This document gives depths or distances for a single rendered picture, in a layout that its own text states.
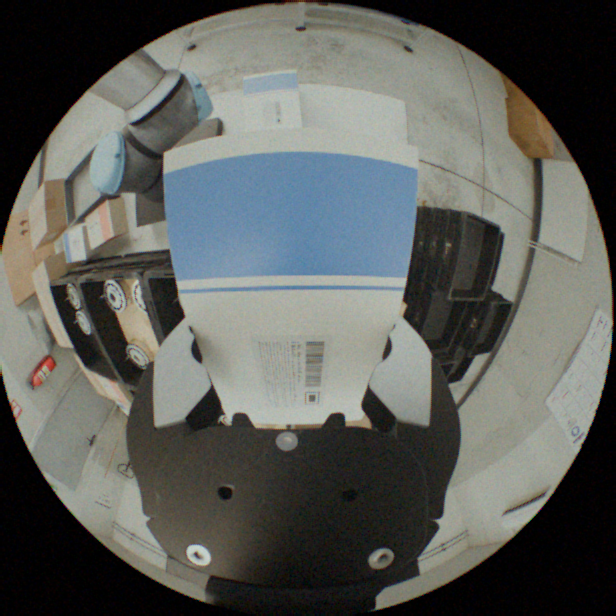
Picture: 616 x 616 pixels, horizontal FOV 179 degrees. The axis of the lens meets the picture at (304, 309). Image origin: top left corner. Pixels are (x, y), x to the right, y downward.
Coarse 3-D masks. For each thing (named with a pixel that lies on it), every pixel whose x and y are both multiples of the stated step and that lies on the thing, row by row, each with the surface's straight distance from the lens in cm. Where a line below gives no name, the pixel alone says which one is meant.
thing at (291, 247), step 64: (192, 192) 10; (256, 192) 9; (320, 192) 9; (384, 192) 10; (192, 256) 10; (256, 256) 9; (320, 256) 9; (384, 256) 10; (192, 320) 12; (256, 320) 10; (320, 320) 10; (384, 320) 11; (256, 384) 14; (320, 384) 14
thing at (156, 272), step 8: (152, 272) 40; (160, 272) 39; (168, 272) 38; (144, 280) 42; (152, 296) 43; (152, 304) 44; (152, 312) 45; (160, 320) 45; (160, 328) 46; (160, 336) 48
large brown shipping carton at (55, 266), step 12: (60, 252) 106; (48, 264) 103; (60, 264) 105; (72, 264) 107; (36, 276) 120; (48, 276) 102; (36, 288) 128; (48, 288) 105; (48, 300) 112; (48, 312) 121; (60, 324) 110; (60, 336) 121
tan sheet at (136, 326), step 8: (128, 280) 62; (120, 312) 72; (128, 312) 68; (136, 312) 65; (120, 320) 74; (128, 320) 70; (136, 320) 67; (144, 320) 64; (128, 328) 73; (136, 328) 70; (144, 328) 67; (128, 336) 76; (136, 336) 72; (144, 336) 69; (152, 336) 66; (152, 344) 69; (152, 352) 72
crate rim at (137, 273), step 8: (104, 272) 55; (112, 272) 51; (120, 272) 48; (128, 272) 45; (136, 272) 43; (144, 272) 44; (80, 280) 64; (88, 280) 60; (96, 280) 56; (104, 280) 53; (80, 288) 66; (144, 288) 43; (144, 296) 44; (144, 304) 45; (88, 312) 68; (152, 320) 46; (96, 328) 70; (152, 328) 48; (160, 344) 49; (112, 360) 75; (120, 376) 78; (128, 384) 79
